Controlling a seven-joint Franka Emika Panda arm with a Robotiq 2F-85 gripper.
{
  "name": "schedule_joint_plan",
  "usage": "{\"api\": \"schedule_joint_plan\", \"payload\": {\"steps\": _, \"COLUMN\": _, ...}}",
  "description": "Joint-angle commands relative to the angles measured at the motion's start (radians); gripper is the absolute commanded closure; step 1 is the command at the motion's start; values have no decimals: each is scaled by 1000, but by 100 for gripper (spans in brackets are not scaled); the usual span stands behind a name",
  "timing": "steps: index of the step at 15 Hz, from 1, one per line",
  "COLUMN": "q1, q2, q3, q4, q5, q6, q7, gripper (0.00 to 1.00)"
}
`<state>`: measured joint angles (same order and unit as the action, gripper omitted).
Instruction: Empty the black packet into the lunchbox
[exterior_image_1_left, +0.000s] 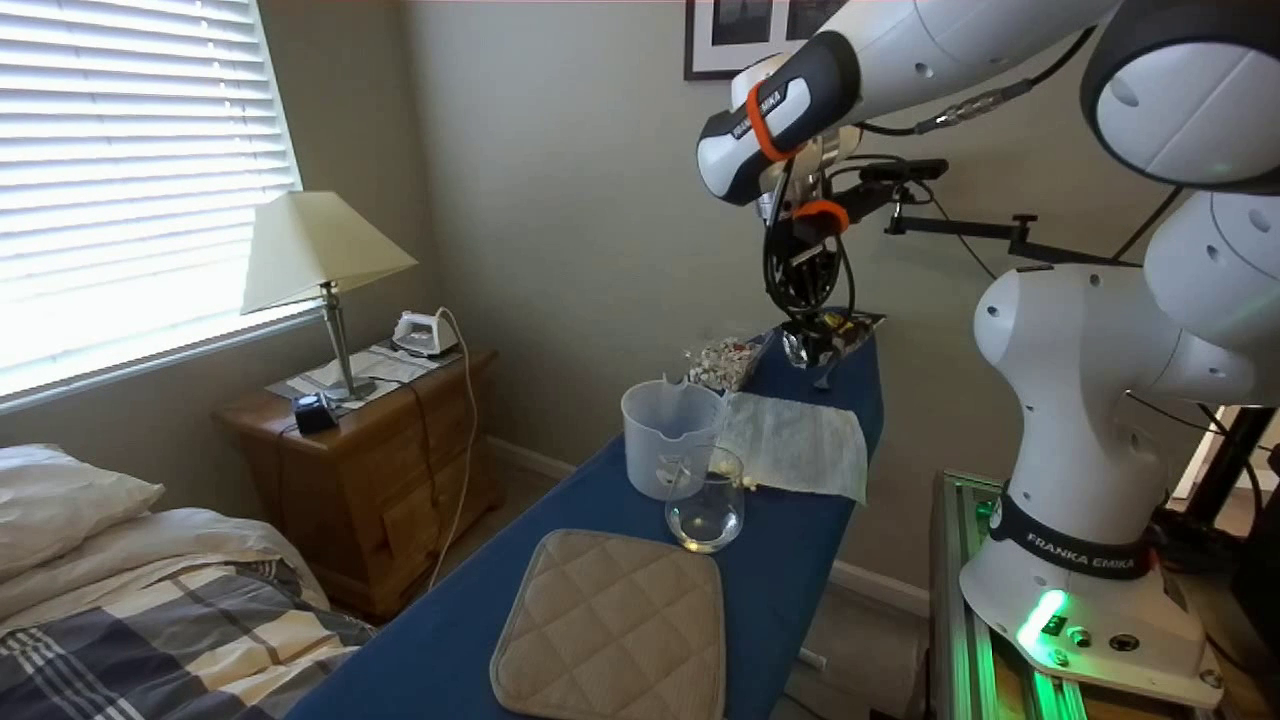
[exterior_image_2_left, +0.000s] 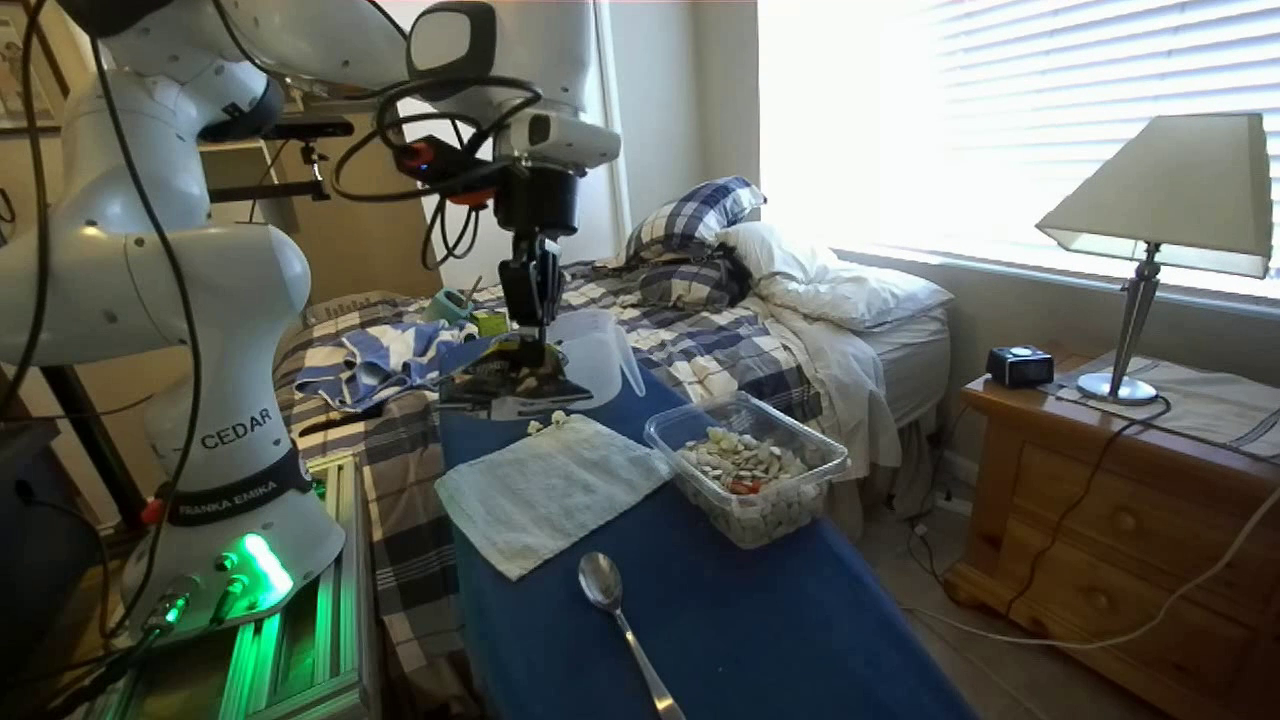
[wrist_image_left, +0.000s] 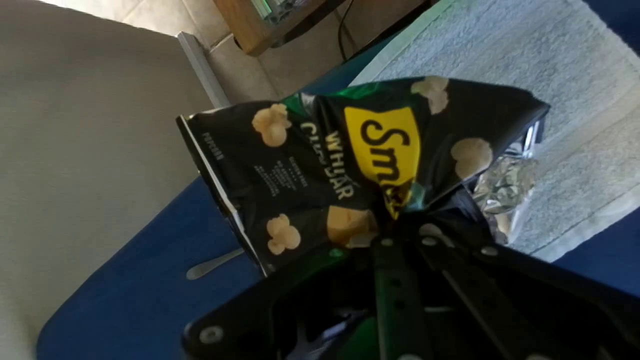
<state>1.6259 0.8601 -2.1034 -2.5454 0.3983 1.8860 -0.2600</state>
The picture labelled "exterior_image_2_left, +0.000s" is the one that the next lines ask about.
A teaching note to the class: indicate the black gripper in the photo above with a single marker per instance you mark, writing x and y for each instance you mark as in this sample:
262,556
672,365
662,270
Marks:
539,203

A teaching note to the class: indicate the cream shade table lamp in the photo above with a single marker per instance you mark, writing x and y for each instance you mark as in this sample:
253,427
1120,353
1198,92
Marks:
1172,180

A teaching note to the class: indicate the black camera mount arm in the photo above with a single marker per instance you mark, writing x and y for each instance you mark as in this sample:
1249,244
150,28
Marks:
284,128

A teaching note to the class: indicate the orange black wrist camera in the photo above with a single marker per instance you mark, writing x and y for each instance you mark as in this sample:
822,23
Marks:
447,164

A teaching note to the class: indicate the small black alarm clock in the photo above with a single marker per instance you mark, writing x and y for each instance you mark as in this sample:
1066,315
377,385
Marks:
1021,365

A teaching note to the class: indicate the wooden nightstand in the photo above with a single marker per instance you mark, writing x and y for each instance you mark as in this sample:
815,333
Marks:
1146,560

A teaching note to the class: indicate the blue ironing board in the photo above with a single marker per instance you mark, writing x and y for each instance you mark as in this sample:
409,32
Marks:
745,624

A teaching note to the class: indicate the white window blinds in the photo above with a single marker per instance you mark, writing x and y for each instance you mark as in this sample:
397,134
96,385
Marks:
1093,121

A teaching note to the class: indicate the blue white crumpled cloth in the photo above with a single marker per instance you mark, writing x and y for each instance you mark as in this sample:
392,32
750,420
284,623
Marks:
385,362

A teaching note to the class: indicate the white bed sheet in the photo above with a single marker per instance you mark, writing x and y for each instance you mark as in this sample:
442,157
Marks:
867,385

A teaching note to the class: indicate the metal spoon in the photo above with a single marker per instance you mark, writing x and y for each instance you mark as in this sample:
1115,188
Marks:
601,581

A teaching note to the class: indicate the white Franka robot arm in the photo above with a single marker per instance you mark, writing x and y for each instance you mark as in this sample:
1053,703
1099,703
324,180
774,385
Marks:
147,293

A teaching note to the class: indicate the clear plastic measuring jug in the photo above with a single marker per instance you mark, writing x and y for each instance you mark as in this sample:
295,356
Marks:
601,353

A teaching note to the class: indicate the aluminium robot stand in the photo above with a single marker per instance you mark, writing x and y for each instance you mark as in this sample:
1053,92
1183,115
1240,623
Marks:
305,655

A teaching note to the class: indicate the white pillow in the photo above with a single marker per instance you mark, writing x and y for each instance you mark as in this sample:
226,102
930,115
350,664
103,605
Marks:
826,285

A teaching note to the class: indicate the blue plaid pillow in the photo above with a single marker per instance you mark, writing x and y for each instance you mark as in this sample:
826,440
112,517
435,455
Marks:
700,223

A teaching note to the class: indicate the blue plaid duvet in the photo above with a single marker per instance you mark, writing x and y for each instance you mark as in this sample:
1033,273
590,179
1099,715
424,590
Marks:
403,532

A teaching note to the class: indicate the white cloth napkin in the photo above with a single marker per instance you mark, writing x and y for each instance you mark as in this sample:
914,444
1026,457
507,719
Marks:
546,484

